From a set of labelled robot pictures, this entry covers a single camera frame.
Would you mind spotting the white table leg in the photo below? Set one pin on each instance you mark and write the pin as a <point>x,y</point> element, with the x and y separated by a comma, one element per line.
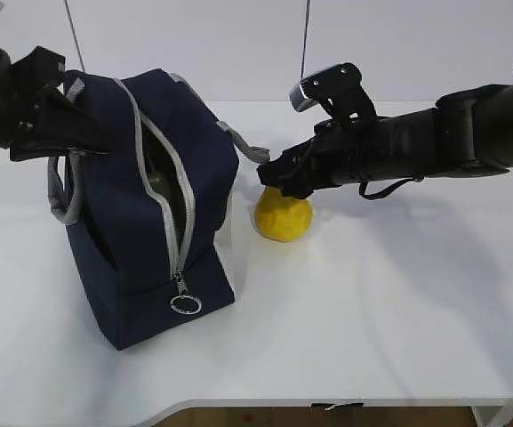
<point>492,416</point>

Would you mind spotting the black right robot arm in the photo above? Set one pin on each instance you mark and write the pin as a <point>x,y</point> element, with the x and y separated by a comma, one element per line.
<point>466,134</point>

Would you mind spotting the navy blue lunch bag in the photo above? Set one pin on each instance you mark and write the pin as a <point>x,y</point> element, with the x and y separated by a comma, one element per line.
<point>147,264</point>

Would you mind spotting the glass container green lid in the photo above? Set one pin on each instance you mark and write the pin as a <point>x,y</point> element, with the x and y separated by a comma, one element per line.
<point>160,185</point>

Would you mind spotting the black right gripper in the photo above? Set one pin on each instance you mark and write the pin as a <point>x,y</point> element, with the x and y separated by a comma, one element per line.
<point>336,155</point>

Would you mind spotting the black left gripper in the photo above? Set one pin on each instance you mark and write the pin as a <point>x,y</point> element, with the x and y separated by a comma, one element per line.
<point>36,120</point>

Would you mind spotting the yellow pear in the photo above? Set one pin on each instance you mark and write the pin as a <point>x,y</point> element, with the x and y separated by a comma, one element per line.
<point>283,219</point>

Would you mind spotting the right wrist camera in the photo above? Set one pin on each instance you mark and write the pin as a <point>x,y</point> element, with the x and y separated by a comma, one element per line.
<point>337,90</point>

